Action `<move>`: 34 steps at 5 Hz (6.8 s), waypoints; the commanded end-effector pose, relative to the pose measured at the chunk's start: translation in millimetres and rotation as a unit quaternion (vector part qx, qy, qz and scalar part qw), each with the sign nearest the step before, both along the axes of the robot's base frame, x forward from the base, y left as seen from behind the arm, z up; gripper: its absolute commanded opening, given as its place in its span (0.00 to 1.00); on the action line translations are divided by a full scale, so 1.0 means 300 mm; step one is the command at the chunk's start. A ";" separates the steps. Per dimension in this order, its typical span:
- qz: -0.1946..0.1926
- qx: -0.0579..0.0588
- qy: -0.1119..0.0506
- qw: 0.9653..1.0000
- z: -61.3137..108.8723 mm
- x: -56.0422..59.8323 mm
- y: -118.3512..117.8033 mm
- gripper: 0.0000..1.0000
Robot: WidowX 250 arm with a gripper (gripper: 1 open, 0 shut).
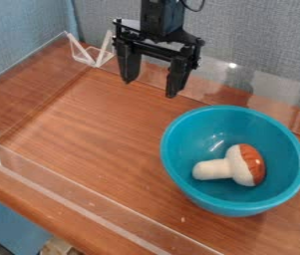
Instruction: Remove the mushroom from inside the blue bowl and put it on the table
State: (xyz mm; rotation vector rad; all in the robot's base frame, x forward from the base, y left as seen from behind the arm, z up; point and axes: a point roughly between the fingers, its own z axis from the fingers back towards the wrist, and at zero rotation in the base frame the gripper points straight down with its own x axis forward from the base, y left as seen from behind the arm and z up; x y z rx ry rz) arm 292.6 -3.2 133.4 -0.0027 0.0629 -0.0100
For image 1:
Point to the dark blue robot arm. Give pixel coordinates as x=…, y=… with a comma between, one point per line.
x=163, y=16

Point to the clear acrylic barrier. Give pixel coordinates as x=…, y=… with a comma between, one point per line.
x=223, y=83
x=36, y=80
x=92, y=205

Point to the clear acrylic corner bracket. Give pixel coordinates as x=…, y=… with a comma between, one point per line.
x=92, y=56

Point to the blue plastic bowl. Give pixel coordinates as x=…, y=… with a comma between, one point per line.
x=200, y=136

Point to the clear acrylic back barrier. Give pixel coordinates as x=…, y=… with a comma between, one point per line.
x=223, y=83

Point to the white brown toy mushroom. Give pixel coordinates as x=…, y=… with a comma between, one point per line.
x=243, y=165

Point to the clear acrylic front barrier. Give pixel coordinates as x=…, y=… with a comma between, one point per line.
x=92, y=205

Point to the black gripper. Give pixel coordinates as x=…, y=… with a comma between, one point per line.
x=176, y=47

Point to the clear acrylic left barrier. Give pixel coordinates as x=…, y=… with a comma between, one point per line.
x=36, y=80

